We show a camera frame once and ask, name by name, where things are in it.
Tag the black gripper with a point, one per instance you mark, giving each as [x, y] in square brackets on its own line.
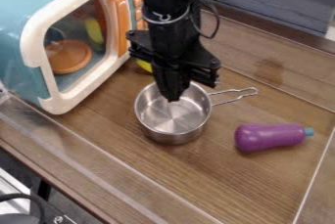
[195, 65]

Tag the silver pot with handle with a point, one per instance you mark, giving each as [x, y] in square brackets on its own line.
[175, 123]

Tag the purple toy eggplant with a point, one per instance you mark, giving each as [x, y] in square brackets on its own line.
[258, 137]

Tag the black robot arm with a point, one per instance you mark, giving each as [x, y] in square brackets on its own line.
[169, 45]

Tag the yellow toy banana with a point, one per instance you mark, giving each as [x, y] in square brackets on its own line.
[145, 65]

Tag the orange microwave turntable plate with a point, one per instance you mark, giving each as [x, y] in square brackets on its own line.
[69, 55]

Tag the blue toy microwave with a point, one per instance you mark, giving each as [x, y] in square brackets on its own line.
[34, 23]

